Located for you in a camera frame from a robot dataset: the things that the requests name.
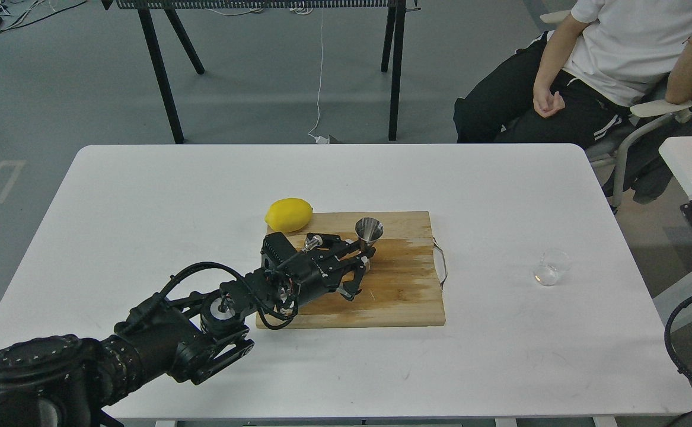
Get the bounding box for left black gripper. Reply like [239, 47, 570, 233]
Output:
[262, 232, 376, 309]

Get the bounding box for steel jigger measuring cup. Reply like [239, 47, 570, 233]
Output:
[355, 217, 384, 273]

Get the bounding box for small clear glass cup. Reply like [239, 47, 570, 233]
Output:
[532, 248, 572, 287]

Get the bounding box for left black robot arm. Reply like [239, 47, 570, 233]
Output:
[0, 232, 380, 426]

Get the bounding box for person right hand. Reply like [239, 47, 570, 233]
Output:
[532, 86, 566, 118]

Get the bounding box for wooden cutting board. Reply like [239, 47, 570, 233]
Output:
[287, 211, 445, 329]

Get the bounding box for yellow lemon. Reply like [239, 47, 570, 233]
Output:
[264, 197, 313, 233]

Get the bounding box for grey office chair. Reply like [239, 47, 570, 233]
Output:
[535, 1, 692, 210]

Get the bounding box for seated person white shirt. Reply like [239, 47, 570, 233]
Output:
[452, 1, 692, 148]

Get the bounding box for white cable with plug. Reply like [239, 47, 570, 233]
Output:
[307, 8, 330, 145]

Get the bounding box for black metal table frame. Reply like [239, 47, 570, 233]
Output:
[101, 0, 422, 144]

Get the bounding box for cables on floor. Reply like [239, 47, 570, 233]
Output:
[0, 0, 88, 42]

